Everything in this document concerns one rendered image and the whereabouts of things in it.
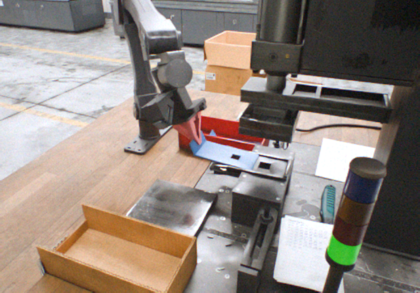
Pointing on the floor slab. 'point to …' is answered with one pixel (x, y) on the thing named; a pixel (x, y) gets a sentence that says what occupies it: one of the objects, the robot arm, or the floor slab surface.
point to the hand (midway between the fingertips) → (197, 141)
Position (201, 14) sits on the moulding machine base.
